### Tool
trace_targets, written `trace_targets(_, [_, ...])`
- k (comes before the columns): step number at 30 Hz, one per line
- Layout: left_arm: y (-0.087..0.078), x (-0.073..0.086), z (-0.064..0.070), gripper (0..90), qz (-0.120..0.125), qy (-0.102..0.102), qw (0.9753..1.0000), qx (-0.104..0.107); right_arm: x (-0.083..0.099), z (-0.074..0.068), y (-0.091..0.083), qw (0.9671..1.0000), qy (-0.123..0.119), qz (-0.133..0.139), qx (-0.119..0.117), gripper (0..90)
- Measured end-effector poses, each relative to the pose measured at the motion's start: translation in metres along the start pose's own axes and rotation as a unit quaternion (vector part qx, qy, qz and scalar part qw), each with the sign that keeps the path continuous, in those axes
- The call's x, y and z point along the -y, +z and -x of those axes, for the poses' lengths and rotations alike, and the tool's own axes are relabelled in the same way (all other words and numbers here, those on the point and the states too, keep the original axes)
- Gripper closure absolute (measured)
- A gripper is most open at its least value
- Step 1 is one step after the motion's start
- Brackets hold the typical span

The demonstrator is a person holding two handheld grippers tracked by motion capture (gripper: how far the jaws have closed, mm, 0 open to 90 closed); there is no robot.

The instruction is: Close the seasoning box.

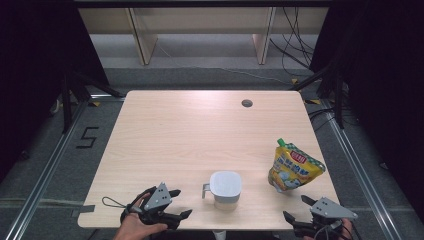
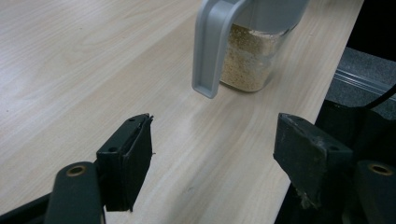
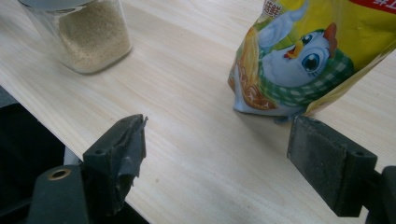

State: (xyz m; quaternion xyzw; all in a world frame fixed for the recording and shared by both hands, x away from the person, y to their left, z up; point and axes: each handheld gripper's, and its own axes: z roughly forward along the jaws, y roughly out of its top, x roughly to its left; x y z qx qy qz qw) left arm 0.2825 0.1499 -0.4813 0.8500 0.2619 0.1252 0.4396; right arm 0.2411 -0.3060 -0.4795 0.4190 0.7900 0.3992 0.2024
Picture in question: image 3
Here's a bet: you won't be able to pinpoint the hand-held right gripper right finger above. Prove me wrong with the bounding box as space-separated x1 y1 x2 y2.
287 115 378 217

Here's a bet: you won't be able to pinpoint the glass jar with white lid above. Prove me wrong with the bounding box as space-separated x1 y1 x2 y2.
18 0 134 76

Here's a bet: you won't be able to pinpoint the white table leg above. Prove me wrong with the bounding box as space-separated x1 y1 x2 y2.
63 147 84 166

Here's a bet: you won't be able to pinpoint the yellow seasoning pouch green cap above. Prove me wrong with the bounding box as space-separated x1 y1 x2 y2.
227 0 396 125

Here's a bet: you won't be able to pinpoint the beige seasoning granules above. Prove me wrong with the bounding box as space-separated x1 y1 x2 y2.
57 0 133 75

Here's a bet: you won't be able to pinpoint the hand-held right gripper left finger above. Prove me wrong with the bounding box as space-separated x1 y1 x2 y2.
82 113 149 217

